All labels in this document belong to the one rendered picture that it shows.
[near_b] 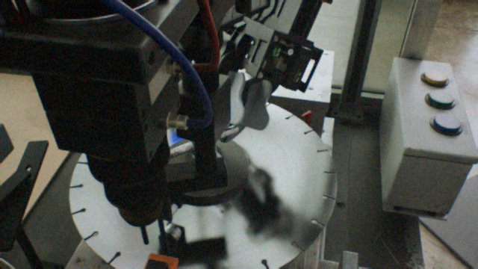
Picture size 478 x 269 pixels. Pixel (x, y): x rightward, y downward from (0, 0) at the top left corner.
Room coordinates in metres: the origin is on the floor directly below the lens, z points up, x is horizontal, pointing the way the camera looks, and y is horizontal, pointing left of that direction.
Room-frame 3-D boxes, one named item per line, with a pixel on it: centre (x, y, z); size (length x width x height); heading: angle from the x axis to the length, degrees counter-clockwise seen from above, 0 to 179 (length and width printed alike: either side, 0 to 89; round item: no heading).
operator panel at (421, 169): (0.60, -0.34, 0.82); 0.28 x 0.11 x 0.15; 167
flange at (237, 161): (0.38, 0.04, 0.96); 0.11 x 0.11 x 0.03
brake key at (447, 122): (0.53, -0.34, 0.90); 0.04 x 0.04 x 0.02
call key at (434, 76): (0.67, -0.37, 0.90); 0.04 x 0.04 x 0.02
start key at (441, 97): (0.60, -0.36, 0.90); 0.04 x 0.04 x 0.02
